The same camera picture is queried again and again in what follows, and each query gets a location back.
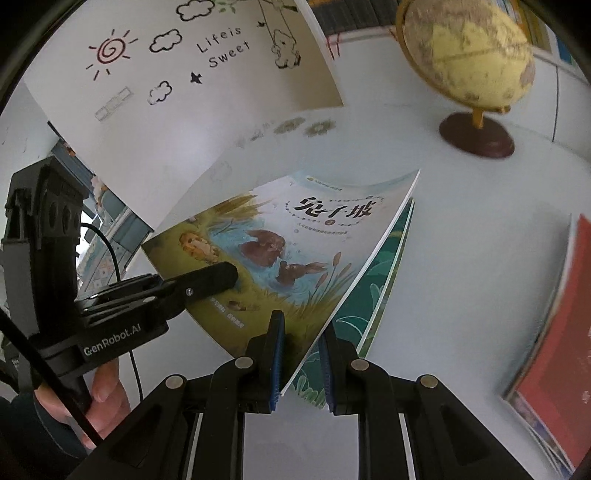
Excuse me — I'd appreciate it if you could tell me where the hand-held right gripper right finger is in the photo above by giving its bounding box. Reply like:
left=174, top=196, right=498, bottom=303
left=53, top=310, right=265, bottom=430
left=318, top=323, right=518, bottom=480

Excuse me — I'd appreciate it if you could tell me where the row of dark spine books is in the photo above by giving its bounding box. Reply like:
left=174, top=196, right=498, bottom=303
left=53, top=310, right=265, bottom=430
left=308, top=0, right=399, bottom=37

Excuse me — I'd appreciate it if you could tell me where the rabbit pond cover book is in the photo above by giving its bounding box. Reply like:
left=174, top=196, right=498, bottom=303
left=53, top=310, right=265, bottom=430
left=141, top=168, right=421, bottom=398

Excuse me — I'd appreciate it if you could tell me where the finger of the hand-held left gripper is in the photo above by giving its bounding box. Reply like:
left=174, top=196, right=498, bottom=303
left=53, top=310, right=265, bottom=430
left=152, top=261, right=239, bottom=315

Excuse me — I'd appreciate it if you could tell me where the person's left forearm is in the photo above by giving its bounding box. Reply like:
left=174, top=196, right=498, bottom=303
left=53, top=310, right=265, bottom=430
left=0, top=397, right=98, bottom=480

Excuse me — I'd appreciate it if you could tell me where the pile of thin books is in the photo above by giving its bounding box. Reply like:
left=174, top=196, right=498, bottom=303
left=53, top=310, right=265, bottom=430
left=503, top=392, right=583, bottom=478

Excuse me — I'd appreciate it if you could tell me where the yellow desk globe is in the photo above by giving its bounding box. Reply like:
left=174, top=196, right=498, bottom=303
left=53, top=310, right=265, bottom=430
left=396, top=0, right=536, bottom=160

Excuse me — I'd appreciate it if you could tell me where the red cartoon cover book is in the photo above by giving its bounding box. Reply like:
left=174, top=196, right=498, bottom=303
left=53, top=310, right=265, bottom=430
left=503, top=213, right=591, bottom=478

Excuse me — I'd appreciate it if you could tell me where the white bookshelf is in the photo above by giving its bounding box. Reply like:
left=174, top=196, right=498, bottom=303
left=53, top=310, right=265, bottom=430
left=302, top=0, right=591, bottom=153

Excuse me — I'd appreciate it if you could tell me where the row of yellow spine books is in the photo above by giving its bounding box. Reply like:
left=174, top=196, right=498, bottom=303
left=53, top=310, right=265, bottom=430
left=499, top=0, right=578, bottom=65

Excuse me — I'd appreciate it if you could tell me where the person's left hand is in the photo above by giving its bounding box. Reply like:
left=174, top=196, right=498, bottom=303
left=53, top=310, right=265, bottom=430
left=34, top=357, right=132, bottom=450

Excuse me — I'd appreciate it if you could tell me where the teal flower cover book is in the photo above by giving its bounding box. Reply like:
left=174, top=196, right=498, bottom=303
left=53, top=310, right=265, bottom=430
left=291, top=198, right=416, bottom=407

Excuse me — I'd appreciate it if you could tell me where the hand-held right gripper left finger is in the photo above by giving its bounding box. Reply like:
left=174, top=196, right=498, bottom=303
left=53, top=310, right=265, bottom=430
left=69, top=310, right=284, bottom=480

